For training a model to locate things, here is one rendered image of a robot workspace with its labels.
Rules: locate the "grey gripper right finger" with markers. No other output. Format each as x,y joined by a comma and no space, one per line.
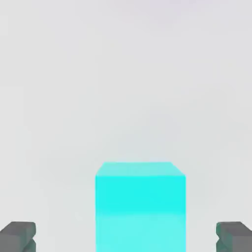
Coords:
235,235

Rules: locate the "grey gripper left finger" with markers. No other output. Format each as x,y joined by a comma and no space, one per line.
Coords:
16,234

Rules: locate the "small cyan cube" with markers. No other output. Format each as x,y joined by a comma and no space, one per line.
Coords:
140,206

